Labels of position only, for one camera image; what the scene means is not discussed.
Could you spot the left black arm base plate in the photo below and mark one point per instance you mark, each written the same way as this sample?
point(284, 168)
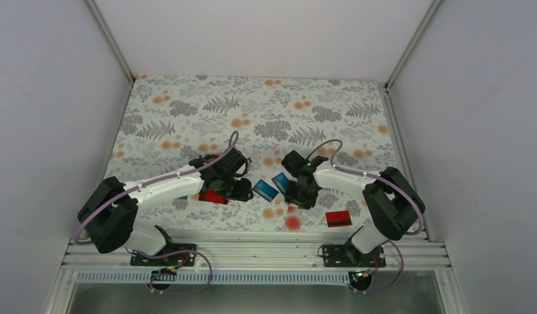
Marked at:
point(173, 255)

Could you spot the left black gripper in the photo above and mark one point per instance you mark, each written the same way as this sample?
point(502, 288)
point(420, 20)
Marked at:
point(241, 194)

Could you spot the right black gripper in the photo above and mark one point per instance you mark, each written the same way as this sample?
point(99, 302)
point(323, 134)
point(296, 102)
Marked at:
point(290, 198)

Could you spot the red card upper stack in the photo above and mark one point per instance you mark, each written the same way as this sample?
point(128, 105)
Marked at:
point(212, 196)

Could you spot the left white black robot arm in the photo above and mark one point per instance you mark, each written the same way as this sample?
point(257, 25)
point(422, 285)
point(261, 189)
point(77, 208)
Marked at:
point(109, 217)

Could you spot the floral patterned table mat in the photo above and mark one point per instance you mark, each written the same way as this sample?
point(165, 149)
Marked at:
point(172, 119)

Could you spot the red card far right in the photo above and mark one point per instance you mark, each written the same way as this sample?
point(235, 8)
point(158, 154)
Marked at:
point(338, 219)

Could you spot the white card red circle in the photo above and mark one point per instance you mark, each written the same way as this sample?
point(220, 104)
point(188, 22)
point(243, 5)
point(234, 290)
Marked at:
point(293, 219)

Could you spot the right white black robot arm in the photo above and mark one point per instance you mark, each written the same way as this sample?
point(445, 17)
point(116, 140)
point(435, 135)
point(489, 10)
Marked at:
point(393, 204)

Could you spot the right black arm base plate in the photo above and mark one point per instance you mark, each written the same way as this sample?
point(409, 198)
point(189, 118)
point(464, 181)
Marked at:
point(341, 256)

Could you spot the blue card centre right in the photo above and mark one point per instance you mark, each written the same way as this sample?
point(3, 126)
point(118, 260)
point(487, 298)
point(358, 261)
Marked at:
point(281, 181)

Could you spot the aluminium front rail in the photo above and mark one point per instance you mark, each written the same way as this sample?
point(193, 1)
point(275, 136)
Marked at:
point(294, 254)

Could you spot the blue card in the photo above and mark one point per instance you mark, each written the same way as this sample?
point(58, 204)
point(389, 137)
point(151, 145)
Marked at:
point(281, 181)
point(265, 191)

